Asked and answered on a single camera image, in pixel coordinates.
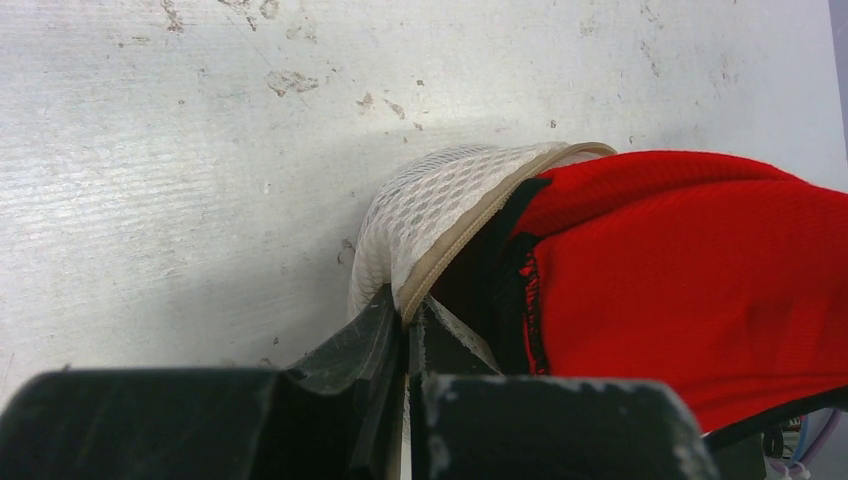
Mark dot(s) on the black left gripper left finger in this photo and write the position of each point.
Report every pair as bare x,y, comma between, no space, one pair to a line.
334,414

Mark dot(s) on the white mesh bag beige trim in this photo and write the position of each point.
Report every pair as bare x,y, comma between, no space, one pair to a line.
421,220

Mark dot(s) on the red bra black trim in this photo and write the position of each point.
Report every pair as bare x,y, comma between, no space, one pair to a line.
722,277

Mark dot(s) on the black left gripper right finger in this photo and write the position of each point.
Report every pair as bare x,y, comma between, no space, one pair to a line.
468,422

